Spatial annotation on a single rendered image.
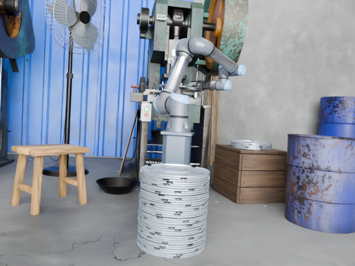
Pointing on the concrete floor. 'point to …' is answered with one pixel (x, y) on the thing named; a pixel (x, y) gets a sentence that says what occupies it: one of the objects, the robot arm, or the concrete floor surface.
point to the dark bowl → (117, 184)
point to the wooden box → (250, 174)
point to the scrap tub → (320, 183)
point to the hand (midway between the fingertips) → (188, 86)
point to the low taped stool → (46, 149)
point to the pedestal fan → (74, 21)
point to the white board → (129, 141)
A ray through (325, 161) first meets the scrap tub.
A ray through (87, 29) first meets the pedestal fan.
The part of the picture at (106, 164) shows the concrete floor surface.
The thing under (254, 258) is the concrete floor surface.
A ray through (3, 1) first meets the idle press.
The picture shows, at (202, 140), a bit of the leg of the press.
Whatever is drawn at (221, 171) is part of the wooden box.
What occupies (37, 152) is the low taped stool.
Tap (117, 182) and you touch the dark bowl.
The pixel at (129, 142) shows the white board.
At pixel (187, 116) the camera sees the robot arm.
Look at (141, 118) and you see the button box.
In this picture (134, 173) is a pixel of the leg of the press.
